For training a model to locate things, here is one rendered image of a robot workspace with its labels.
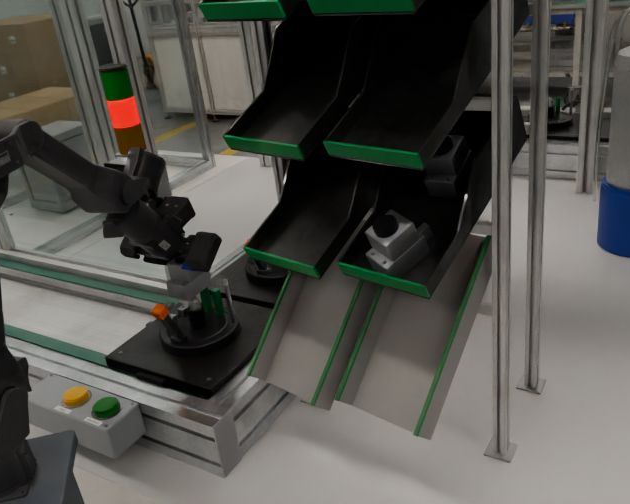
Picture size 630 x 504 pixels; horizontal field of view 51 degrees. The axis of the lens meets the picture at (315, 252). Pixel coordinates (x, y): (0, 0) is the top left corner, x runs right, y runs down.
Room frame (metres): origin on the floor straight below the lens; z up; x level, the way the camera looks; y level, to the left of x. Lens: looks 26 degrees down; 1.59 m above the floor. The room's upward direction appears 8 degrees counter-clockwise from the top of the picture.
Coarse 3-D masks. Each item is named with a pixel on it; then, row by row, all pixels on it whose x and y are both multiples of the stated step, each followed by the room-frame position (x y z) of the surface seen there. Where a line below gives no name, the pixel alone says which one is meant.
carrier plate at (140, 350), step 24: (240, 312) 1.07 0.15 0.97; (264, 312) 1.06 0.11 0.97; (144, 336) 1.04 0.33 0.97; (240, 336) 0.99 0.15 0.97; (120, 360) 0.97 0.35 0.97; (144, 360) 0.96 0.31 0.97; (168, 360) 0.95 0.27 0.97; (192, 360) 0.94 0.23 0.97; (216, 360) 0.93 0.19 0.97; (240, 360) 0.92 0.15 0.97; (168, 384) 0.90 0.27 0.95; (192, 384) 0.87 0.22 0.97; (216, 384) 0.86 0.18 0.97
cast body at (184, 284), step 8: (184, 256) 1.01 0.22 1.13; (168, 264) 1.01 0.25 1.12; (176, 264) 1.00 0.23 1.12; (176, 272) 1.00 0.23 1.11; (184, 272) 0.99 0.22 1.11; (192, 272) 1.00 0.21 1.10; (200, 272) 1.01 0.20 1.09; (208, 272) 1.03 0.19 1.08; (176, 280) 1.00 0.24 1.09; (184, 280) 0.99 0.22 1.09; (192, 280) 1.00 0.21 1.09; (200, 280) 1.01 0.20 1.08; (208, 280) 1.03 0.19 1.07; (168, 288) 1.00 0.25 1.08; (176, 288) 0.99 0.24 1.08; (184, 288) 0.98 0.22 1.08; (192, 288) 0.99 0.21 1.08; (200, 288) 1.01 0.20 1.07; (176, 296) 0.99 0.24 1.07; (184, 296) 0.98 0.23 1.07; (192, 296) 0.99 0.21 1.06
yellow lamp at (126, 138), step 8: (120, 128) 1.20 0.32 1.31; (128, 128) 1.20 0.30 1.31; (136, 128) 1.21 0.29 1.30; (120, 136) 1.20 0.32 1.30; (128, 136) 1.20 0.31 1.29; (136, 136) 1.20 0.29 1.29; (120, 144) 1.20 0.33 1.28; (128, 144) 1.20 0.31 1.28; (136, 144) 1.20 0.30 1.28; (144, 144) 1.22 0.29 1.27; (120, 152) 1.21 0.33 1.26
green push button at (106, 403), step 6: (96, 402) 0.85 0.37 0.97; (102, 402) 0.85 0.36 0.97; (108, 402) 0.85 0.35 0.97; (114, 402) 0.85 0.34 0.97; (96, 408) 0.84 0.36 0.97; (102, 408) 0.84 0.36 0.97; (108, 408) 0.84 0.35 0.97; (114, 408) 0.84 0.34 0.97; (96, 414) 0.83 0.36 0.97; (102, 414) 0.83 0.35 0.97; (108, 414) 0.83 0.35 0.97
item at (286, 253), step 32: (288, 160) 0.92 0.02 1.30; (320, 160) 0.96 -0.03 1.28; (352, 160) 0.95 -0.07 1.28; (288, 192) 0.91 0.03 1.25; (320, 192) 0.91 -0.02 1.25; (352, 192) 0.88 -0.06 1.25; (288, 224) 0.88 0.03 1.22; (320, 224) 0.85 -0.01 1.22; (352, 224) 0.81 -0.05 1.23; (256, 256) 0.83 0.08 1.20; (288, 256) 0.82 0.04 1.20; (320, 256) 0.76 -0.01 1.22
